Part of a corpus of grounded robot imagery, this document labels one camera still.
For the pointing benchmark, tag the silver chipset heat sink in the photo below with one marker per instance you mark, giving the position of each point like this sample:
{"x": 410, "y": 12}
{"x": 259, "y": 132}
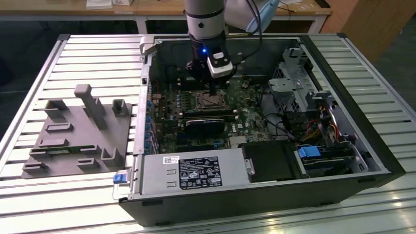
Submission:
{"x": 238, "y": 141}

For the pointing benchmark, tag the blue case latch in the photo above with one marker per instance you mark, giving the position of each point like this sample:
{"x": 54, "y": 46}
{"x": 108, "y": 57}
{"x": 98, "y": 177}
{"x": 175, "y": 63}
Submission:
{"x": 120, "y": 177}

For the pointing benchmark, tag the wooden cabinet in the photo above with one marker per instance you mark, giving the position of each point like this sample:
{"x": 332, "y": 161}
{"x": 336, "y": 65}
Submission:
{"x": 374, "y": 24}

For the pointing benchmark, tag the metal drive cage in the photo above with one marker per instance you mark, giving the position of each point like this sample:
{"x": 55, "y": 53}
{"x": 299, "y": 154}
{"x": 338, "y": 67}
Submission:
{"x": 286, "y": 85}

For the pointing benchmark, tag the black RAM slot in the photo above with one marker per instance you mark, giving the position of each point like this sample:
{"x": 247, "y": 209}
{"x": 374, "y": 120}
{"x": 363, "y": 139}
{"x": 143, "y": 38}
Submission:
{"x": 195, "y": 85}
{"x": 208, "y": 115}
{"x": 195, "y": 89}
{"x": 208, "y": 111}

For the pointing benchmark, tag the hard disk in blue carrier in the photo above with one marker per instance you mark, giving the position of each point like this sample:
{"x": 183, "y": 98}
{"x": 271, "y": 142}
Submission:
{"x": 308, "y": 152}

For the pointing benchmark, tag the small white box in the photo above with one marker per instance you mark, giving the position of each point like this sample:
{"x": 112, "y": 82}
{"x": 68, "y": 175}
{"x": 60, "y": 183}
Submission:
{"x": 123, "y": 2}

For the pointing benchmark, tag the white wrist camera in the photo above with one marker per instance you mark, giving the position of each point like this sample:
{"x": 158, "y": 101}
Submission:
{"x": 220, "y": 67}

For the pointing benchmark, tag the grey power supply unit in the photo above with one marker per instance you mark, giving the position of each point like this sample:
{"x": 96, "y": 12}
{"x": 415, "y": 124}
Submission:
{"x": 156, "y": 170}

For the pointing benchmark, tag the graphics card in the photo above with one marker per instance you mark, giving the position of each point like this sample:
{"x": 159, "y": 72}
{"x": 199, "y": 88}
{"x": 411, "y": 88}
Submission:
{"x": 204, "y": 128}

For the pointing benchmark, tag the large white box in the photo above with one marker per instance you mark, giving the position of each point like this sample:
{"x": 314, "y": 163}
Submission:
{"x": 99, "y": 4}

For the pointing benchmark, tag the black drive bay cover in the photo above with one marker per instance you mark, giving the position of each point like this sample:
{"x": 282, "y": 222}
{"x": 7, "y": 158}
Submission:
{"x": 270, "y": 161}

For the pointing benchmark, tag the grey parts rack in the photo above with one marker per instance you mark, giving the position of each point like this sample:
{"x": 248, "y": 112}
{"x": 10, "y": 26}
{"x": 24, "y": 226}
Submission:
{"x": 78, "y": 136}

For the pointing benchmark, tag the wooden desk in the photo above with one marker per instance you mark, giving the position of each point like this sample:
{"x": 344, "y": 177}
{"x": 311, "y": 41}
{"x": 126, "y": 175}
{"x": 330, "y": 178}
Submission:
{"x": 48, "y": 7}

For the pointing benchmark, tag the black open PC case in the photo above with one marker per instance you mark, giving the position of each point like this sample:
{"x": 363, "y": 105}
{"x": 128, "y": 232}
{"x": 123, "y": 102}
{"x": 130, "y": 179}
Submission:
{"x": 227, "y": 207}

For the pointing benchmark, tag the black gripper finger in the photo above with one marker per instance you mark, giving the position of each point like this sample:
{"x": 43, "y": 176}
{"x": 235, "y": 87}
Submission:
{"x": 195, "y": 73}

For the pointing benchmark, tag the silver CPU plate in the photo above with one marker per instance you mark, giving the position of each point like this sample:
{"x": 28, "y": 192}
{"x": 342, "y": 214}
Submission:
{"x": 208, "y": 100}

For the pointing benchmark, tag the green motherboard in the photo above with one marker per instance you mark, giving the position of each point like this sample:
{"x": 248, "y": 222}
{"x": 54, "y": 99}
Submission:
{"x": 250, "y": 117}

